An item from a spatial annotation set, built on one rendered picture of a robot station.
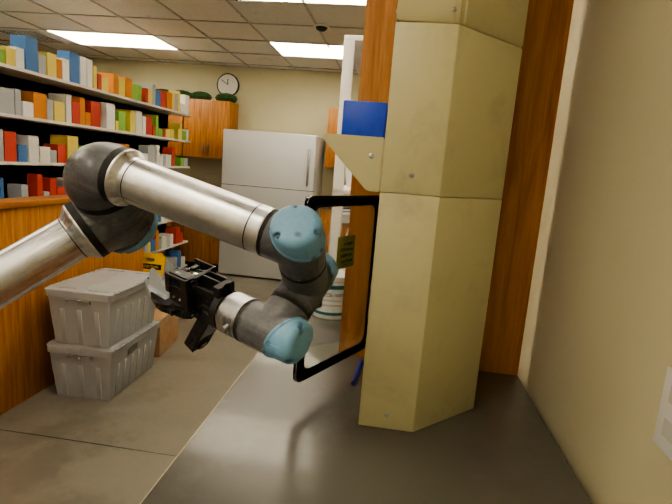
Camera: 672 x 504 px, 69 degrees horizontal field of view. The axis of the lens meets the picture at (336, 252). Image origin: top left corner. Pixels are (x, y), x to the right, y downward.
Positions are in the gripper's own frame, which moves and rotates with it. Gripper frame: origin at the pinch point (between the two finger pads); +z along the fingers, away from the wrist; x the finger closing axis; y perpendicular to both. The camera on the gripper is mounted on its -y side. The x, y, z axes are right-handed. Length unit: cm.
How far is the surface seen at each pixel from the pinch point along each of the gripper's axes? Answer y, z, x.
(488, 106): 35, -44, -46
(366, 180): 21.2, -29.7, -26.8
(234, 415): -25.5, -17.6, -3.0
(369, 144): 27.5, -28.8, -28.4
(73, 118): -38, 298, -162
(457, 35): 47, -38, -39
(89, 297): -102, 161, -75
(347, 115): 28, -13, -46
